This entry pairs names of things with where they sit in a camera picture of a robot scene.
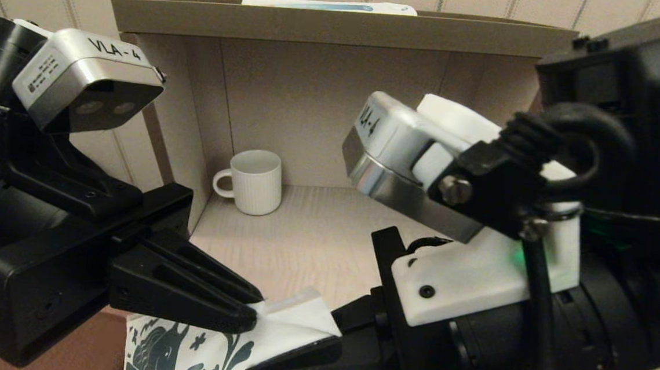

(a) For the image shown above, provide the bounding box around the white horse print pouch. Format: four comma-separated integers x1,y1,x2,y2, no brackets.
122,276,347,370

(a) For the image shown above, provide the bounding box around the pink chair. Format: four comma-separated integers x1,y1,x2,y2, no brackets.
0,252,133,370

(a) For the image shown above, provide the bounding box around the white ribbed ceramic mug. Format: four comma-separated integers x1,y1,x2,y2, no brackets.
210,146,285,218

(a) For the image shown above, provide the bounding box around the beige wooden desk shelf unit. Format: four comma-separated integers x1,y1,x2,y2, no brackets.
89,0,580,341

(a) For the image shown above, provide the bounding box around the white blue toothbrush box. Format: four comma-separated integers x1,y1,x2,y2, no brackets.
241,0,419,16

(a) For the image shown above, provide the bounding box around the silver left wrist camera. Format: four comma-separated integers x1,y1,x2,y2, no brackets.
9,24,170,141

